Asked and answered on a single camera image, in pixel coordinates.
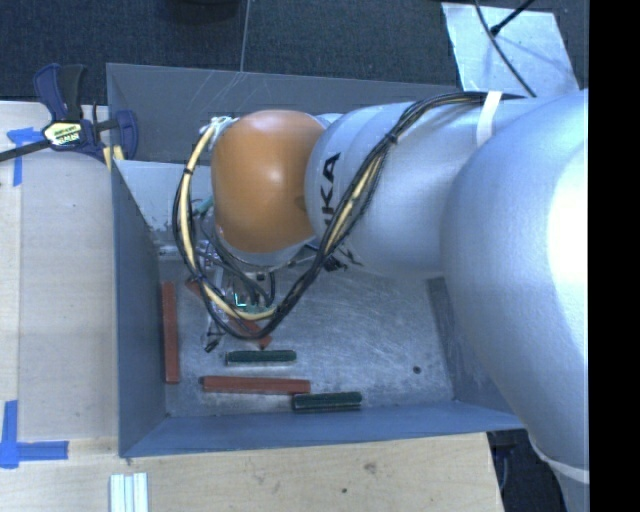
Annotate red-brown flat block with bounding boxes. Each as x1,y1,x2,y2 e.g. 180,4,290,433
198,375,312,397
186,278,274,350
160,280,182,385

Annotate dark green flat block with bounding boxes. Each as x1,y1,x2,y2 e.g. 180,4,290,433
224,349,298,367
290,390,364,414

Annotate pale wood flat board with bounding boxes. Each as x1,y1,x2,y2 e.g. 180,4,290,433
17,149,121,444

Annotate grey metal bin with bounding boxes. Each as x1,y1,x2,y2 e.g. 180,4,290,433
105,62,527,459

